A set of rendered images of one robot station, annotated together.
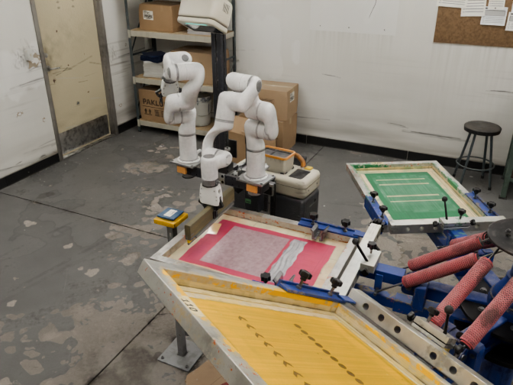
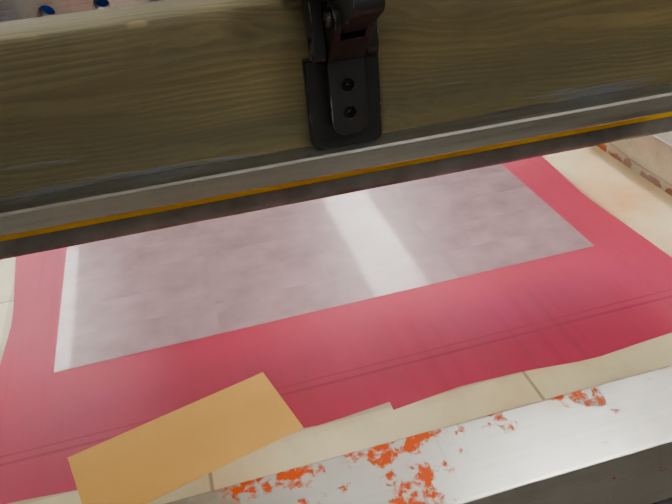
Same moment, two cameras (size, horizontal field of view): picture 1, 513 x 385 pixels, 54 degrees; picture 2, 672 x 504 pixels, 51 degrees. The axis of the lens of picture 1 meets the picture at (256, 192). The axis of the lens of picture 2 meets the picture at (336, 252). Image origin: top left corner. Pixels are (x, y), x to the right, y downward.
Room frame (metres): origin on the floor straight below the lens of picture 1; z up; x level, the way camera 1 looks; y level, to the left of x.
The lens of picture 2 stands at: (2.26, 0.45, 1.21)
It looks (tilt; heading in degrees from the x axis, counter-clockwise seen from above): 33 degrees down; 232
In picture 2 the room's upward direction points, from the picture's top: 6 degrees counter-clockwise
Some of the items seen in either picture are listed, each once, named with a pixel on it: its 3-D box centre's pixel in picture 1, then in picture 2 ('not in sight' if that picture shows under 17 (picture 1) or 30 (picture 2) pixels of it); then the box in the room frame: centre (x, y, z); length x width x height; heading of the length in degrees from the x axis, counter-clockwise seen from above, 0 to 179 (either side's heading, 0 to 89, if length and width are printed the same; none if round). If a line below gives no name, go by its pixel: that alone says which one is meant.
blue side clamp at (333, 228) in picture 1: (328, 232); not in sight; (2.11, -0.35, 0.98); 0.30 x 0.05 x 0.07; 64
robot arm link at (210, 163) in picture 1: (216, 163); not in sight; (2.09, 0.18, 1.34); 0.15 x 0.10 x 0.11; 148
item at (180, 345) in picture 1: (177, 289); not in sight; (2.31, 0.45, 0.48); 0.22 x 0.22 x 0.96; 64
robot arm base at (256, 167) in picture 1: (256, 162); not in sight; (2.41, 0.00, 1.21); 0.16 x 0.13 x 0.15; 149
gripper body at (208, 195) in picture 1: (210, 192); not in sight; (2.07, 0.21, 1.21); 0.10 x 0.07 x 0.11; 64
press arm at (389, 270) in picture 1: (382, 273); not in sight; (1.72, -0.52, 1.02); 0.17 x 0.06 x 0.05; 64
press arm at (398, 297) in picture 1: (350, 289); not in sight; (1.77, -0.40, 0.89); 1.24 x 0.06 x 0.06; 64
